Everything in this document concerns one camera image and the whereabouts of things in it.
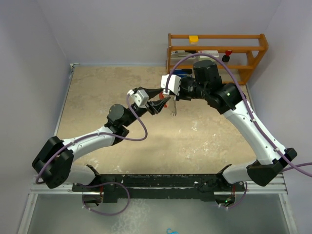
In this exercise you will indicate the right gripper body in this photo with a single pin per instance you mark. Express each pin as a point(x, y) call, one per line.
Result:
point(188, 89)

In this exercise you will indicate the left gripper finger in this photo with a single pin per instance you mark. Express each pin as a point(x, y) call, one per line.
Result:
point(151, 92)
point(159, 104)

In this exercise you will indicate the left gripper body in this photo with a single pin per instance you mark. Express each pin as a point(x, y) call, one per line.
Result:
point(141, 110)

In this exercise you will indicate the red grey key holder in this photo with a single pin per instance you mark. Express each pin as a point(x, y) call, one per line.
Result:
point(170, 105)

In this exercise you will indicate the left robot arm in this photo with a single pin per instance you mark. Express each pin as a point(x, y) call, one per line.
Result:
point(54, 163)

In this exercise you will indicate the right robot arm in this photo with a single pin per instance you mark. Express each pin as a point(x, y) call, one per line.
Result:
point(271, 156)

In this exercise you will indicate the blue stapler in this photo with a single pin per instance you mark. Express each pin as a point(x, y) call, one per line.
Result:
point(183, 72)

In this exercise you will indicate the grey stapler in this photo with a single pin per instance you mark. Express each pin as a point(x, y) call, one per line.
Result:
point(179, 54)

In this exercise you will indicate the white cardboard box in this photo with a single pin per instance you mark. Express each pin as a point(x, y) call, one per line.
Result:
point(213, 53)

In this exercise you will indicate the yellow block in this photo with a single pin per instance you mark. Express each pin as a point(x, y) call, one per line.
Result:
point(193, 39)

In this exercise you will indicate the blue object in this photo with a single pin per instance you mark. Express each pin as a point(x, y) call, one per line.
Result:
point(170, 231)

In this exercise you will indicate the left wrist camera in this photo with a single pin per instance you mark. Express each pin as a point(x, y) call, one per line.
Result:
point(139, 96)

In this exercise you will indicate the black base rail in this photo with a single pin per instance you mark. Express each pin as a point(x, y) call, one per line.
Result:
point(205, 187)

